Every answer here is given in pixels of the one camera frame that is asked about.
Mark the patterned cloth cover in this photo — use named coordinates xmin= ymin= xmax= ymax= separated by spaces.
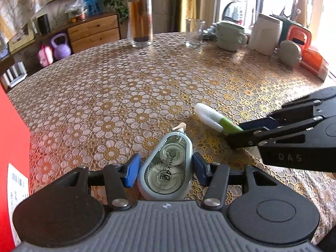
xmin=0 ymin=0 xmax=127 ymax=40

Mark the white washing machine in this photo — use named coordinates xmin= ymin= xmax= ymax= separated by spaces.
xmin=217 ymin=0 xmax=250 ymax=27

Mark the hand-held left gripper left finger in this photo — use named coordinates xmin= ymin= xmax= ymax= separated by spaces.
xmin=34 ymin=154 xmax=141 ymax=211

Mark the black speaker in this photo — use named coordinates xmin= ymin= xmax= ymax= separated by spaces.
xmin=37 ymin=14 xmax=51 ymax=35

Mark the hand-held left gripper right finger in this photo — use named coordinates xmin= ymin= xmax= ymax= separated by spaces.
xmin=193 ymin=152 xmax=289 ymax=211

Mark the green mug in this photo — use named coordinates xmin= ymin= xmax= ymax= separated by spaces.
xmin=215 ymin=21 xmax=248 ymax=52

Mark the grey correction tape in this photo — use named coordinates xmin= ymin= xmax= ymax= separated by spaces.
xmin=138 ymin=122 xmax=194 ymax=200

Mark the yellow curtain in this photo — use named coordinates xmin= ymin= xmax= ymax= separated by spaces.
xmin=180 ymin=0 xmax=202 ymax=33

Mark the white router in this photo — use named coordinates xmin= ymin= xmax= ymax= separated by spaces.
xmin=1 ymin=61 xmax=28 ymax=88

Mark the clear plastic bag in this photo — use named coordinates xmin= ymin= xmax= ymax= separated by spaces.
xmin=64 ymin=0 xmax=87 ymax=23

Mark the pink toy suitcase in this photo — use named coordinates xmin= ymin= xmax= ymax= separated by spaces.
xmin=38 ymin=44 xmax=54 ymax=68

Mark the white jug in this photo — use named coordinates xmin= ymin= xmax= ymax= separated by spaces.
xmin=248 ymin=13 xmax=284 ymax=56

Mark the purple kettlebell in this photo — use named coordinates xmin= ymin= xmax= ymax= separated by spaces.
xmin=50 ymin=33 xmax=71 ymax=61

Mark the red cardboard box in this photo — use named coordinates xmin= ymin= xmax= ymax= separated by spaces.
xmin=0 ymin=85 xmax=32 ymax=252

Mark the orange plastic container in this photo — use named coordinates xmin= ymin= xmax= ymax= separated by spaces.
xmin=299 ymin=48 xmax=330 ymax=82

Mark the tall glass tea bottle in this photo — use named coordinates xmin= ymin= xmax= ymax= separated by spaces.
xmin=127 ymin=0 xmax=153 ymax=48

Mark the clear drinking glass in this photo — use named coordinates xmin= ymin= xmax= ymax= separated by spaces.
xmin=185 ymin=18 xmax=206 ymax=48

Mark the white and green pen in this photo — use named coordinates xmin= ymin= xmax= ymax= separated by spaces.
xmin=193 ymin=102 xmax=245 ymax=134

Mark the green utensil holder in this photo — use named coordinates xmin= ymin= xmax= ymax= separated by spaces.
xmin=272 ymin=0 xmax=308 ymax=30

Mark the pale green round lid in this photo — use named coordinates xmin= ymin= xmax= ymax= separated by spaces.
xmin=277 ymin=39 xmax=302 ymax=68

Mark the cream picture frame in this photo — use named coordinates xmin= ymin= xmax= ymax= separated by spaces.
xmin=8 ymin=22 xmax=35 ymax=52

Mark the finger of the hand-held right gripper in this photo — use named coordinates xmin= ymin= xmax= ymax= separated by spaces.
xmin=227 ymin=115 xmax=324 ymax=150
xmin=240 ymin=96 xmax=322 ymax=131

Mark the wooden TV cabinet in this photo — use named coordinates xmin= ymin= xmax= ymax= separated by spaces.
xmin=0 ymin=12 xmax=122 ymax=93

